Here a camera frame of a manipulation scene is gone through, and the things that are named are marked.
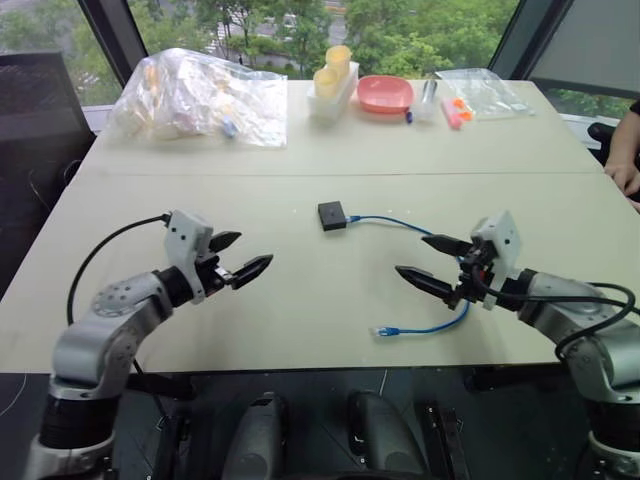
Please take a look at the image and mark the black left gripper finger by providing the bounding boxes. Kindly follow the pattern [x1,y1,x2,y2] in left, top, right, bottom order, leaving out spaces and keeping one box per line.
[208,230,243,255]
[224,253,275,291]

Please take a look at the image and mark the pink plastic bowl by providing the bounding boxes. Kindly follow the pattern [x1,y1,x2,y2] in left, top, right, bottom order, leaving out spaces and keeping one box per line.
[356,75,416,115]

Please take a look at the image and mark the flat clear zip bag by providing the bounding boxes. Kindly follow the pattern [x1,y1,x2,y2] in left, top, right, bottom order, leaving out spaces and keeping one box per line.
[433,67,537,122]

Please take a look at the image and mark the dark rounded grey shape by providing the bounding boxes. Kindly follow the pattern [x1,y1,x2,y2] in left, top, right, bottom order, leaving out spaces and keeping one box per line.
[233,391,290,480]
[346,389,427,477]

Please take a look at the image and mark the person's bare hand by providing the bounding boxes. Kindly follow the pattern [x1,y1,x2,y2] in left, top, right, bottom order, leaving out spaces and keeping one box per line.
[603,161,640,200]

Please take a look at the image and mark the white plastic tray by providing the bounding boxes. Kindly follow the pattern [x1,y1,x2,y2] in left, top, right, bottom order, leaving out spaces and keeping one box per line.
[306,61,361,127]

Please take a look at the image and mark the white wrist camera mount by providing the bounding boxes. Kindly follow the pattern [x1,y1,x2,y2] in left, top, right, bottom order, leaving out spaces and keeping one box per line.
[469,209,522,310]
[164,210,215,305]

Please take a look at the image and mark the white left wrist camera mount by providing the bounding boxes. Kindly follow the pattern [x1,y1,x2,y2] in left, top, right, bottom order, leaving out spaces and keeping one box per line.
[164,210,215,305]

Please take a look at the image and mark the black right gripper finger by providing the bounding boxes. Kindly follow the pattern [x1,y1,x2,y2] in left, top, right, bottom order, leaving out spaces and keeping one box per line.
[421,234,474,258]
[394,265,460,304]

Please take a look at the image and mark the pale yellow plastic cup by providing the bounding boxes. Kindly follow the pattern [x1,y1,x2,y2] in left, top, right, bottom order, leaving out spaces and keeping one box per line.
[312,66,342,100]
[325,45,352,77]

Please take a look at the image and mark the blue Ethernet cable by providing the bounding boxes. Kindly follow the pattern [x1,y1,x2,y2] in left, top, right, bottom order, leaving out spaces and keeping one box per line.
[345,213,472,342]

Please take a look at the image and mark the clear plastic bag with items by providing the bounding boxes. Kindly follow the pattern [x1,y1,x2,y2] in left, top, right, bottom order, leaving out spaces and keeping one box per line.
[106,47,290,150]

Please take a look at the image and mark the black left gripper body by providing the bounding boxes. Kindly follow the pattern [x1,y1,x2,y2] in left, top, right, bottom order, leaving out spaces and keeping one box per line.
[198,252,237,297]

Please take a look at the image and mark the pink block with orange caps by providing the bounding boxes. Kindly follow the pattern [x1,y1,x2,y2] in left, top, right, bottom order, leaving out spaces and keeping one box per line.
[441,96,474,131]

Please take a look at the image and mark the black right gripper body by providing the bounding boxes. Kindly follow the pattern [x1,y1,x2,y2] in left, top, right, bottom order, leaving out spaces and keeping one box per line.
[441,239,501,311]

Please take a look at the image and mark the small black adapter box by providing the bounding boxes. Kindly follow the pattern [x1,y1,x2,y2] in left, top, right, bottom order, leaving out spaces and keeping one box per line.
[316,200,348,233]

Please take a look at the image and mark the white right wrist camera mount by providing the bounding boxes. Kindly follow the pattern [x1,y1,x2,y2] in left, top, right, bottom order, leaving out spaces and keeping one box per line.
[469,209,522,310]

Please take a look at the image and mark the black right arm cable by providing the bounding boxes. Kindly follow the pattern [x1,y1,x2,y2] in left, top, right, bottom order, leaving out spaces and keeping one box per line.
[468,272,640,362]

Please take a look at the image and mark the black office chair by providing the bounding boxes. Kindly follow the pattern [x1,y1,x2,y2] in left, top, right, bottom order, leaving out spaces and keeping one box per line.
[0,49,97,301]
[586,121,615,167]

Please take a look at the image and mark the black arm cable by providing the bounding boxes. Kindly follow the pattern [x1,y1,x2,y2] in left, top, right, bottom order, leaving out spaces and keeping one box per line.
[468,272,640,362]
[66,213,172,326]

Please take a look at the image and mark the clear plastic tumbler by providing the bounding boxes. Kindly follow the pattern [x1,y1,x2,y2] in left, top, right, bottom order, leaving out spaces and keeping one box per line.
[415,78,441,122]

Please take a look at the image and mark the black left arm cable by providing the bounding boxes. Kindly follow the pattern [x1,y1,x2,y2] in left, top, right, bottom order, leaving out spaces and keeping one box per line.
[66,213,172,326]

